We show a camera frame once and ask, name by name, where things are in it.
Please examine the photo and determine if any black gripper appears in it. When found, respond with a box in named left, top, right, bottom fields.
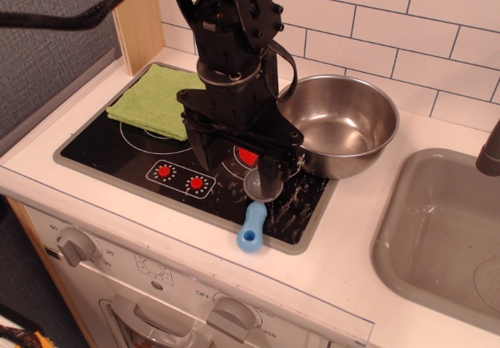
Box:
left=177, top=77, right=304, bottom=200

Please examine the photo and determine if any green towel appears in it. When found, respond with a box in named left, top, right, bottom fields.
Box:
left=106, top=64, right=205, bottom=142

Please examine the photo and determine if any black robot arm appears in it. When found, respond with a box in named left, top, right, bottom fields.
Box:
left=176, top=0, right=303, bottom=199

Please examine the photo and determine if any toy salmon sushi piece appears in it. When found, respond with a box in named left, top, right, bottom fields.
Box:
left=237, top=148, right=259, bottom=167

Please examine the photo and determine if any stainless steel bowl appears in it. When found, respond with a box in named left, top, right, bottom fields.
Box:
left=277, top=75, right=399, bottom=179

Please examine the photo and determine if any black toy stovetop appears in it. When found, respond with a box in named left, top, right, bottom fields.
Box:
left=52, top=62, right=339, bottom=256

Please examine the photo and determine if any grey right oven knob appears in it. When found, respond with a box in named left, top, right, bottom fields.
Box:
left=206, top=297, right=256, bottom=343

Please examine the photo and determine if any grey oven knob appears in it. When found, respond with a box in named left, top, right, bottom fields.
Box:
left=56, top=228, right=96, bottom=267
left=206, top=297, right=256, bottom=343

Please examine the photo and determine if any white toy oven front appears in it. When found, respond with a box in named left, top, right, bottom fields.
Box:
left=26, top=208, right=373, bottom=347

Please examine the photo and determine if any grey left oven knob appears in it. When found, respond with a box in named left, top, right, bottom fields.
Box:
left=56, top=228, right=96, bottom=267

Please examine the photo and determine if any grey toy sink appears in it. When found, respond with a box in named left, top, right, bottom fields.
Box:
left=372, top=149, right=499, bottom=334

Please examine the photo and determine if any grey faucet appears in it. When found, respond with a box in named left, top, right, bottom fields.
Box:
left=475, top=121, right=500, bottom=177

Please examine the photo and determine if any orange yellow cloth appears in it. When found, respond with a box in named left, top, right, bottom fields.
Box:
left=1, top=325, right=55, bottom=348

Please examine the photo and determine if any grey scoop with blue handle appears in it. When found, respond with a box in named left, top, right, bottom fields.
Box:
left=237, top=168, right=284, bottom=253

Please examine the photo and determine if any wooden side post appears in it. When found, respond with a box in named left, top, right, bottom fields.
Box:
left=112, top=0, right=165, bottom=76

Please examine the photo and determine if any black sleeved cable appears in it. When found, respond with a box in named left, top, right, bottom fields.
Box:
left=0, top=0, right=134, bottom=32

